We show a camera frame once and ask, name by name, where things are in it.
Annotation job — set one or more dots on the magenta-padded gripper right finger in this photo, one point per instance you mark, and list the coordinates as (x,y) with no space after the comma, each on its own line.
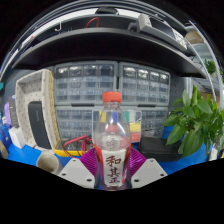
(146,171)

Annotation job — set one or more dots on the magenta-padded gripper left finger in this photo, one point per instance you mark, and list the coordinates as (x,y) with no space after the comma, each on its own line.
(76,171)

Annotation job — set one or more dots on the clear red-capped drink bottle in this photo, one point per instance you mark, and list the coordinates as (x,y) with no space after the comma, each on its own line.
(112,166)

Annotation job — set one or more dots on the black flat case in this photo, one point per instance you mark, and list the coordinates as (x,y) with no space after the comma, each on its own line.
(156,150)

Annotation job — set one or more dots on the yellow multimeter with red leads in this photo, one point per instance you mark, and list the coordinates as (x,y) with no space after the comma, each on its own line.
(71,148)

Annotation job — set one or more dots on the grey-white ceramic mug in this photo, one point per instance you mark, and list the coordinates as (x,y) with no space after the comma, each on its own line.
(48,163)

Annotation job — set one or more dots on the clear plastic organizer box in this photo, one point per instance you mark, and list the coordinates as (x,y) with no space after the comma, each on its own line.
(135,125)

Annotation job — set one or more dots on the grey small-parts drawer cabinet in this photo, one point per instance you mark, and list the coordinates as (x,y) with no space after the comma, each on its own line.
(145,83)
(153,121)
(85,83)
(75,121)

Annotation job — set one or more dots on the black zip case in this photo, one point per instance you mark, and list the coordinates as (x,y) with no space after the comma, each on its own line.
(40,125)

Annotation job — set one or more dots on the green potted plant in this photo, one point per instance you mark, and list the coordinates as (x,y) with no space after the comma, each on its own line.
(193,123)

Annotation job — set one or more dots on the dark grey flat box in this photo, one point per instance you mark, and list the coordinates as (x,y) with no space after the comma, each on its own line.
(12,111)

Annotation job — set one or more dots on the white polka-dot fabric bin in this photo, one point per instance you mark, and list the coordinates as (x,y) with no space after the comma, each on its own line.
(35,86)

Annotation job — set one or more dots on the black wall shelf unit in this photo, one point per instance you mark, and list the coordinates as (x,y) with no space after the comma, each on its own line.
(110,45)

